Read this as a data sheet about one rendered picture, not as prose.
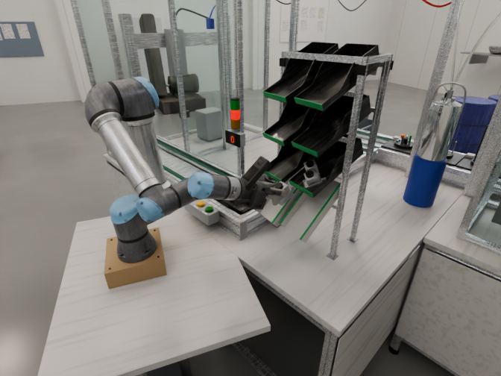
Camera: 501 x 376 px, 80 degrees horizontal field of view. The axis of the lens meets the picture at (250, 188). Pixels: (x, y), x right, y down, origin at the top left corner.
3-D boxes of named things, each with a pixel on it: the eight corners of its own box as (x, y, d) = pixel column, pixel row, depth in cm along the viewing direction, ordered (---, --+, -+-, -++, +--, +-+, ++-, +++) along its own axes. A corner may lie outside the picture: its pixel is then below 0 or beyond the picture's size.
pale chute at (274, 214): (277, 227, 129) (271, 223, 126) (259, 212, 138) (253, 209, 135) (315, 174, 129) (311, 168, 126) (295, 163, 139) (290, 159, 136)
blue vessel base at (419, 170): (426, 211, 163) (441, 165, 150) (398, 200, 173) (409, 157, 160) (437, 201, 172) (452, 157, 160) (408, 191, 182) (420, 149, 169)
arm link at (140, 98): (139, 218, 125) (98, 80, 100) (170, 204, 134) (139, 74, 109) (154, 228, 117) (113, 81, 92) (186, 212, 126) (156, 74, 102)
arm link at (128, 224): (110, 231, 117) (101, 202, 111) (142, 216, 126) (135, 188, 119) (124, 245, 110) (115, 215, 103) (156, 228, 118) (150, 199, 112)
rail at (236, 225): (240, 241, 141) (240, 221, 136) (150, 179, 198) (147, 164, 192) (249, 236, 144) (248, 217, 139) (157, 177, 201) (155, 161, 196)
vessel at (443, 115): (440, 164, 151) (466, 86, 133) (411, 157, 160) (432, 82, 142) (449, 157, 160) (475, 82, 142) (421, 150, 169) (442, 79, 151)
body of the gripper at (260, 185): (252, 200, 108) (224, 198, 101) (259, 178, 106) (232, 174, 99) (265, 210, 103) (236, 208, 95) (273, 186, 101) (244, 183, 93)
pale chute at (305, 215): (305, 243, 119) (300, 239, 116) (284, 227, 129) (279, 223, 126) (347, 186, 119) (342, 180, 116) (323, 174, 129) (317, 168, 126)
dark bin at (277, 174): (282, 184, 120) (276, 171, 116) (263, 172, 130) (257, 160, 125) (330, 144, 127) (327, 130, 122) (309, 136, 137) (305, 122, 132)
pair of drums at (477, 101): (522, 158, 447) (549, 100, 407) (467, 170, 411) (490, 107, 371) (476, 142, 505) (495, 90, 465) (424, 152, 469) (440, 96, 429)
